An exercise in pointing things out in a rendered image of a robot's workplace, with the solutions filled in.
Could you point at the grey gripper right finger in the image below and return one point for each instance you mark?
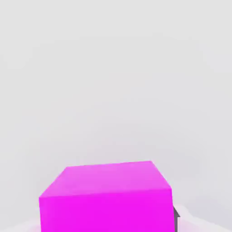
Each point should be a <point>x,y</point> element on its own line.
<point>188,223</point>

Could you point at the small magenta cube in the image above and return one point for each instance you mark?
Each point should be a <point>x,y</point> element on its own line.
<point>107,208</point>

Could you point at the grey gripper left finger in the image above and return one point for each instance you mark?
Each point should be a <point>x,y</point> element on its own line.
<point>30,226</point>

